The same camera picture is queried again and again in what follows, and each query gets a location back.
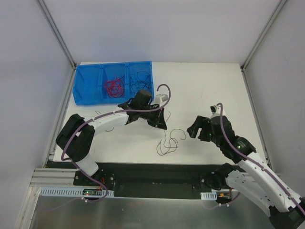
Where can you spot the left white cable duct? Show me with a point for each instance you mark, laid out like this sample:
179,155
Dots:
75,192

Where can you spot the right white cable duct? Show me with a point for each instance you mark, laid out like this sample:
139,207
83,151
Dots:
209,196

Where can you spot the left aluminium frame post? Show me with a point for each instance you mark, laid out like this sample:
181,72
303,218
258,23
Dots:
56,32

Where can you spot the blue plastic divided bin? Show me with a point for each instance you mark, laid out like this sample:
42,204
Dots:
111,83

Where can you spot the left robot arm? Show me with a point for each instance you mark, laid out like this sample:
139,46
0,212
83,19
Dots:
75,138

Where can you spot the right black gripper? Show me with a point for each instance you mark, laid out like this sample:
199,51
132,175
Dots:
205,129

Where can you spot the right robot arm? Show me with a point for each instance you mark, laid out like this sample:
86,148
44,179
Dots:
284,207

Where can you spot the white cable duct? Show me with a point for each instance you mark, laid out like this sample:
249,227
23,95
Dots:
209,196
75,192

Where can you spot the right aluminium frame post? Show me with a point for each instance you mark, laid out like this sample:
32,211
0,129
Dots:
262,35

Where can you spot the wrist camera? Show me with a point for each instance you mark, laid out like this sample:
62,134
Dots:
217,110
160,98

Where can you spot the aluminium frame post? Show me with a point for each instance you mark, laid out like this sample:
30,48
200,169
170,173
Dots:
262,35
56,32

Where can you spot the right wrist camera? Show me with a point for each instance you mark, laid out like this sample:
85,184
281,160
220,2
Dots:
217,110

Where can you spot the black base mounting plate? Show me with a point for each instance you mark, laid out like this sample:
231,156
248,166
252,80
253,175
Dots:
155,180

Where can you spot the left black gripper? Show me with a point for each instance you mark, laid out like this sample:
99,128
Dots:
152,114

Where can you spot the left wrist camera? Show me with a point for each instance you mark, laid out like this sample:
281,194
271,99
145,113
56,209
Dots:
160,98

